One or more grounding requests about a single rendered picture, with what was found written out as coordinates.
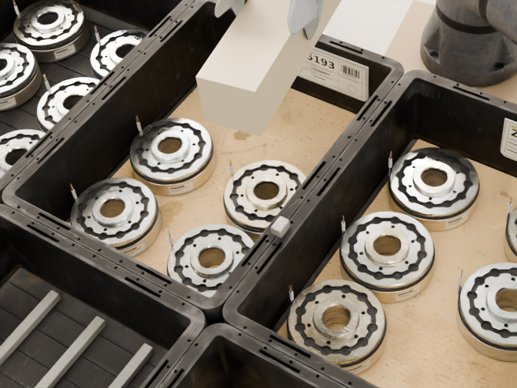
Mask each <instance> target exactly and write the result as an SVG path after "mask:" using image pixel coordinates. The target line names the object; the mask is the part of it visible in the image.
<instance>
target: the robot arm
mask: <svg viewBox="0 0 517 388"><path fill-rule="evenodd" d="M247 1H248V0H218V1H217V3H216V6H215V16H216V17H217V18H218V17H220V16H221V15H222V14H223V13H225V12H226V11H227V10H228V9H229V8H231V7H232V10H233V12H234V13H235V15H236V16H237V15H238V14H239V12H240V11H241V10H242V8H243V6H244V5H245V3H246V2H247ZM322 6H323V0H291V2H290V7H289V14H288V18H287V23H288V27H289V31H290V33H291V34H292V35H296V34H297V33H299V32H300V31H301V30H302V29H303V30H304V33H305V36H306V38H307V40H312V37H313V36H314V34H315V32H316V30H317V28H318V26H319V22H320V18H321V15H322ZM420 55H421V58H422V61H423V63H424V65H425V67H426V68H427V69H428V70H429V71H430V72H431V73H432V74H435V75H439V76H441V77H443V78H446V79H449V80H452V81H454V82H457V83H460V84H463V85H466V86H468V87H472V88H478V87H486V86H490V85H496V84H499V83H501V82H504V81H505V80H507V79H509V78H511V77H512V76H513V75H514V74H515V73H517V0H436V3H435V8H434V10H433V12H432V14H431V16H430V18H429V20H428V22H427V24H426V26H425V28H424V30H423V32H422V37H421V45H420Z"/></svg>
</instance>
